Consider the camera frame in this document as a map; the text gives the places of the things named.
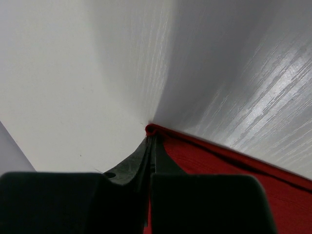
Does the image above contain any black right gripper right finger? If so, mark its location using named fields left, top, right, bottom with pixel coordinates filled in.
left=151, top=136, right=277, bottom=234

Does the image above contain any dark red t shirt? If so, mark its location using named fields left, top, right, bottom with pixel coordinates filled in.
left=144, top=124, right=312, bottom=234

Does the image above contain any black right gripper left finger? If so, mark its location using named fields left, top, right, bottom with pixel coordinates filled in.
left=0, top=139, right=149, bottom=234

